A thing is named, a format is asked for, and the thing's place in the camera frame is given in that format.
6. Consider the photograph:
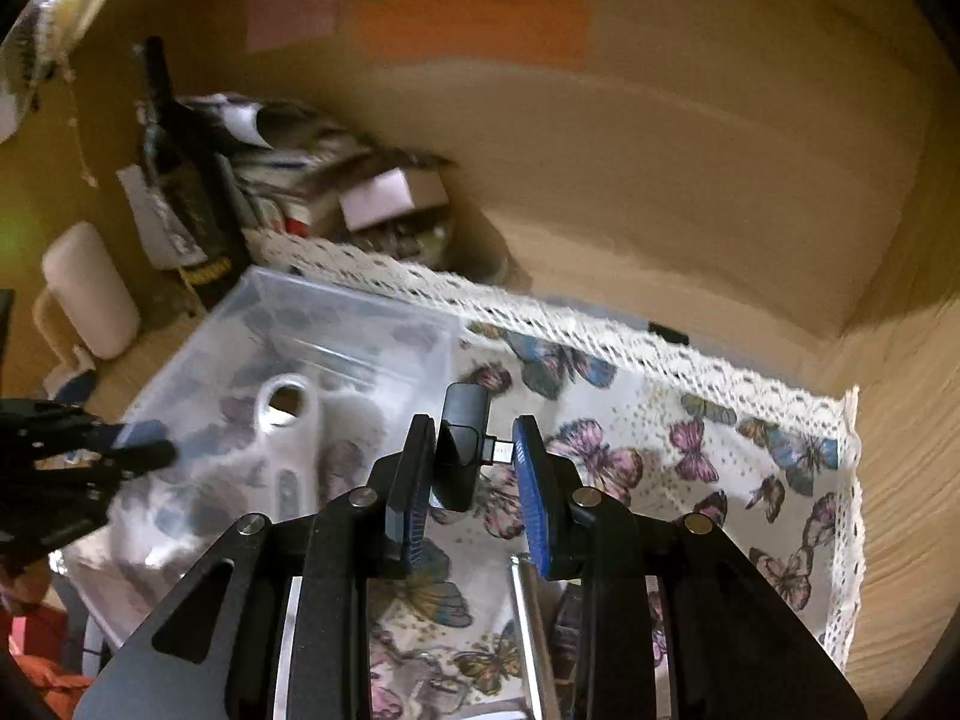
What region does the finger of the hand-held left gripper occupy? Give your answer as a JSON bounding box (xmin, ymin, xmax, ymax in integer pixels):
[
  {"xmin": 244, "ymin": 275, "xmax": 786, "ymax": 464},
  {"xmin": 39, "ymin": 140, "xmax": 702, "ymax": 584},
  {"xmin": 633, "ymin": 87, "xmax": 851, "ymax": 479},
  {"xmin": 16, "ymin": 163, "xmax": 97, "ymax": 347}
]
[{"xmin": 0, "ymin": 397, "xmax": 178, "ymax": 563}]

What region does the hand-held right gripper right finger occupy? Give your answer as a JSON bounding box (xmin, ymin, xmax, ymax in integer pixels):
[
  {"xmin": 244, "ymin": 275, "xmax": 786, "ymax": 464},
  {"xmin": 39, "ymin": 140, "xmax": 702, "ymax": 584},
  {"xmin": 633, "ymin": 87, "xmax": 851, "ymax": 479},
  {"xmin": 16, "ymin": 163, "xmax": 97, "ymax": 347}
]
[{"xmin": 511, "ymin": 414, "xmax": 869, "ymax": 720}]

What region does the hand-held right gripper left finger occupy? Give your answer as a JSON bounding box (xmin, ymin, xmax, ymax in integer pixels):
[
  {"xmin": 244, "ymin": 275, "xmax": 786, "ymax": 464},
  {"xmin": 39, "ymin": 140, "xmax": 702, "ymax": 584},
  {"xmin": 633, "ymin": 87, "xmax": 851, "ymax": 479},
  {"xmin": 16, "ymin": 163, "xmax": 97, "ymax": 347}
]
[{"xmin": 73, "ymin": 413, "xmax": 437, "ymax": 720}]

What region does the black plug adapter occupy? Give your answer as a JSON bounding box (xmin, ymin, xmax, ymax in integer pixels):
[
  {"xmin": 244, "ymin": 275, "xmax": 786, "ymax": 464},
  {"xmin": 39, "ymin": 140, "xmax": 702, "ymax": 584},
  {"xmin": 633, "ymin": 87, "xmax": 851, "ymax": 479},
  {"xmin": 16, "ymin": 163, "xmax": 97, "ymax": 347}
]
[{"xmin": 431, "ymin": 382, "xmax": 518, "ymax": 512}]

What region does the clear plastic storage box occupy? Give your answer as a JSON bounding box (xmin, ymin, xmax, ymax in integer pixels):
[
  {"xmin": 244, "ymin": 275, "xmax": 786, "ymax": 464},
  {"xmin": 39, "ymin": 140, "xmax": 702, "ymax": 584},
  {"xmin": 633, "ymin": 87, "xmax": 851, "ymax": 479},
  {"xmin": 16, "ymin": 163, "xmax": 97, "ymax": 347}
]
[{"xmin": 64, "ymin": 265, "xmax": 460, "ymax": 650}]

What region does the silver metal rod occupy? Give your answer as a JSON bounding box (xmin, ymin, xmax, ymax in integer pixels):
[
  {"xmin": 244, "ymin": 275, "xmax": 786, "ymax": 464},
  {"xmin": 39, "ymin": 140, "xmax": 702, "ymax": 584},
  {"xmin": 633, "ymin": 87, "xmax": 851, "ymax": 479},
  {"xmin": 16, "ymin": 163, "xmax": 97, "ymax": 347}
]
[{"xmin": 510, "ymin": 555, "xmax": 563, "ymax": 720}]

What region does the butterfly print lace tablecloth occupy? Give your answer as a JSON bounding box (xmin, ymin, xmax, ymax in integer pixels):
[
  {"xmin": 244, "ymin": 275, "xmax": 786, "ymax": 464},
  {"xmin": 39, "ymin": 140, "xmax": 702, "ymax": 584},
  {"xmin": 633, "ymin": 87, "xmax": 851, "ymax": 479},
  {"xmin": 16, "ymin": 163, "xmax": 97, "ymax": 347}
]
[{"xmin": 247, "ymin": 229, "xmax": 863, "ymax": 720}]

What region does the white tool with round hole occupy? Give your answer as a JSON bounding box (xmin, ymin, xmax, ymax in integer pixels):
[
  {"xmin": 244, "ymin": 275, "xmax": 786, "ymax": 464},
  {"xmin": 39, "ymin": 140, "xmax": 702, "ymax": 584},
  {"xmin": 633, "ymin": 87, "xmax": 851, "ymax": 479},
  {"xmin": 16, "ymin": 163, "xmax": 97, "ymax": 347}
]
[{"xmin": 253, "ymin": 373, "xmax": 325, "ymax": 515}]

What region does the white cylindrical roll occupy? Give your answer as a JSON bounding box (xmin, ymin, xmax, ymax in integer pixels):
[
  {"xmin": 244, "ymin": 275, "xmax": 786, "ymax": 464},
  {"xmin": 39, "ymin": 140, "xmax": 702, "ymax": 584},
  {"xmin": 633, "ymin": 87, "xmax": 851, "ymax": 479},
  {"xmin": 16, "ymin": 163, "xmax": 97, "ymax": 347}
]
[{"xmin": 41, "ymin": 221, "xmax": 142, "ymax": 359}]

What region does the red cloth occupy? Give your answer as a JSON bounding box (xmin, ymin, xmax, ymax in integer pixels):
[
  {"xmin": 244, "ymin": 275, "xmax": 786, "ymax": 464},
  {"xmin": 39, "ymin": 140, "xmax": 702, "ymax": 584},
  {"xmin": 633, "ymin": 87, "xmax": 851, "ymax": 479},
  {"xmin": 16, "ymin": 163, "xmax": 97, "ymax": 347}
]
[{"xmin": 6, "ymin": 600, "xmax": 95, "ymax": 720}]

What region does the dark glass bottle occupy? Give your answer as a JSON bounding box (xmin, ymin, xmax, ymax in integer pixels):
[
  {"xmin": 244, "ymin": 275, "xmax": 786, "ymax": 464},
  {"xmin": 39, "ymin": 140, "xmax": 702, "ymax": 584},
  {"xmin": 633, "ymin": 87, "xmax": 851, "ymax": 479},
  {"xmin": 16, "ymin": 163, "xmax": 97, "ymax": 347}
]
[{"xmin": 135, "ymin": 36, "xmax": 252, "ymax": 308}]

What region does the pile of papers and boxes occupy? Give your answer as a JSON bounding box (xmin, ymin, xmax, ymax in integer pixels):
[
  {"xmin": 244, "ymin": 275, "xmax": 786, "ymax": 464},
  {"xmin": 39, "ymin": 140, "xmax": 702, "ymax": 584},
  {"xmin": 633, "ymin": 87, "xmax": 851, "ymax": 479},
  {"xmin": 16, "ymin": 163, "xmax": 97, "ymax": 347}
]
[{"xmin": 176, "ymin": 94, "xmax": 458, "ymax": 260}]

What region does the pink sticky note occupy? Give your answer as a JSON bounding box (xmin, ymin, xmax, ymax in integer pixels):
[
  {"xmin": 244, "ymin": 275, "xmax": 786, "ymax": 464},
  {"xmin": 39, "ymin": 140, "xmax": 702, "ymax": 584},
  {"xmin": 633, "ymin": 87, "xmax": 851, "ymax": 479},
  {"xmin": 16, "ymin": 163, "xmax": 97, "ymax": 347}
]
[{"xmin": 245, "ymin": 0, "xmax": 338, "ymax": 53}]

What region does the orange sticky note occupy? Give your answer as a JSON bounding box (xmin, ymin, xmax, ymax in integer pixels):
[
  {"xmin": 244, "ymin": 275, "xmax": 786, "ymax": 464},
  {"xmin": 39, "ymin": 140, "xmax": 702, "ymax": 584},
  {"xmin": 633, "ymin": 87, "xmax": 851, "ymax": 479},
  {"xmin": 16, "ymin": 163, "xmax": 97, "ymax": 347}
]
[{"xmin": 349, "ymin": 0, "xmax": 593, "ymax": 68}]

